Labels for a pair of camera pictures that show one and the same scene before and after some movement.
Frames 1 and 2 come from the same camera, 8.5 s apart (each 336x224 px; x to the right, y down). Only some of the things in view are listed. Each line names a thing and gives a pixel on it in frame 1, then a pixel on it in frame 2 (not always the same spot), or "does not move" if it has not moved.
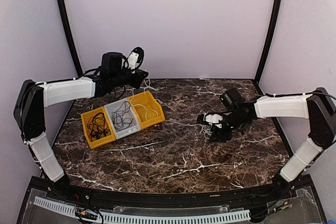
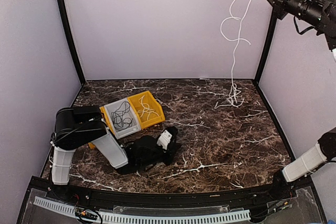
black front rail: x=75 y=190 does not move
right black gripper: x=222 y=136 -> x=277 y=1
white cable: x=148 y=85 -> x=146 y=109
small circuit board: x=83 y=212 does not move
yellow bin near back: x=148 y=111 does not move
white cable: x=206 y=129 -> x=234 y=99
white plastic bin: x=122 y=118 does not move
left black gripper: x=139 y=75 -> x=172 y=148
